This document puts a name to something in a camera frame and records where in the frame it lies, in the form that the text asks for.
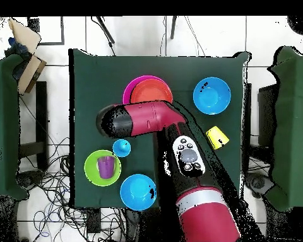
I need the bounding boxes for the black power strip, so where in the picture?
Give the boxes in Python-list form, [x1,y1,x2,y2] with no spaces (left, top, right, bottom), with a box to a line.
[86,208,102,234]

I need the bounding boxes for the dark green cloth-covered table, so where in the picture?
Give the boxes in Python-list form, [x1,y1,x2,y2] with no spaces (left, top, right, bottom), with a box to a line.
[0,54,29,201]
[266,45,303,212]

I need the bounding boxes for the pink bowl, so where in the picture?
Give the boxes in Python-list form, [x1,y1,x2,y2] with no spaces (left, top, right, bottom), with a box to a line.
[122,74,171,105]

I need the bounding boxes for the tangle of black cables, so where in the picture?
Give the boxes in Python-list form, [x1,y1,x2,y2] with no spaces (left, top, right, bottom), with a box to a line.
[17,137,127,242]

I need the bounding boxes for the yellow cup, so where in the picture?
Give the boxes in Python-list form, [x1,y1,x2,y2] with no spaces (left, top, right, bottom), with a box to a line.
[205,125,230,151]

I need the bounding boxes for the lime green bowl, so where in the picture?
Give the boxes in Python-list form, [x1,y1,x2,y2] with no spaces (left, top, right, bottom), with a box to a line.
[83,149,122,188]

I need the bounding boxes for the black pedestal foot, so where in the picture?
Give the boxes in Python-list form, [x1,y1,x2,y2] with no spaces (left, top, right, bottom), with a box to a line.
[244,173,274,199]
[15,170,45,190]

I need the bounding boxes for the light blue bowl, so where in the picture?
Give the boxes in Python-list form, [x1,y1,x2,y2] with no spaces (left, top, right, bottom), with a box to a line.
[193,76,232,116]
[119,173,158,212]

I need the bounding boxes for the brown cardboard box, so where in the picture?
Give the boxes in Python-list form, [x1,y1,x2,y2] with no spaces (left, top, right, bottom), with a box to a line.
[7,18,47,96]

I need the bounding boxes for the black round object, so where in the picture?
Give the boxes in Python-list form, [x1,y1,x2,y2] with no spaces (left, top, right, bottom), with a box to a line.
[286,16,303,36]

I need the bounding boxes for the purple cup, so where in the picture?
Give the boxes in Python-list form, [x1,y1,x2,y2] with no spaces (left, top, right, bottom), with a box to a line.
[97,156,116,180]

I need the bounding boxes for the light blue cup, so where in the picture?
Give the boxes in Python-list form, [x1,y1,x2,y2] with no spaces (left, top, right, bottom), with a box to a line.
[112,139,131,158]

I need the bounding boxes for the black metal frame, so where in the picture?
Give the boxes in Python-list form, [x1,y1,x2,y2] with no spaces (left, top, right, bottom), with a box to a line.
[27,16,66,47]

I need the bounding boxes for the dark green tablecloth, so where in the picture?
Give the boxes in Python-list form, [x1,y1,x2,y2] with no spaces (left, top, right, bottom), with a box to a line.
[69,48,251,210]

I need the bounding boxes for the black bench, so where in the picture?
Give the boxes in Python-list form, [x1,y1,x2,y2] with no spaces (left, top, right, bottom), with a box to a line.
[18,81,49,170]

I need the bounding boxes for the black tripod leg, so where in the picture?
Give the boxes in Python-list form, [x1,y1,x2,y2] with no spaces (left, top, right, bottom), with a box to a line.
[90,16,116,45]
[170,15,178,40]

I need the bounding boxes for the orange bowl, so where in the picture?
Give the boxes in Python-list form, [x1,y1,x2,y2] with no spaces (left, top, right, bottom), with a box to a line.
[130,78,174,105]

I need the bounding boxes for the blue cloth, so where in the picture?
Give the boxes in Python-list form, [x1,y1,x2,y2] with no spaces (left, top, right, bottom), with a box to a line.
[4,37,32,57]

